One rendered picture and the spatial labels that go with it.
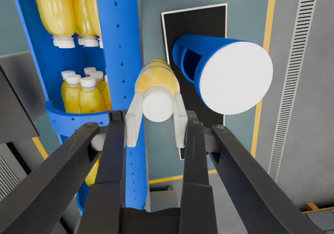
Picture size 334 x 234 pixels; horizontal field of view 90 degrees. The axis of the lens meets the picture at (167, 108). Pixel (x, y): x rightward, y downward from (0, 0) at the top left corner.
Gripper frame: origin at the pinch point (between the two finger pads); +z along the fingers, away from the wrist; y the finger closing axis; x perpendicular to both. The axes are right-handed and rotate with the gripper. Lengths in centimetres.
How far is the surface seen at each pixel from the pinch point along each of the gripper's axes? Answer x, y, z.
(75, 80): -4.5, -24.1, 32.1
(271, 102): -53, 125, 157
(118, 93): -5.9, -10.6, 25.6
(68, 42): 5.5, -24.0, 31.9
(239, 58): 2, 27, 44
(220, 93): -11, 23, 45
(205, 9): 31, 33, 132
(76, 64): -2, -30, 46
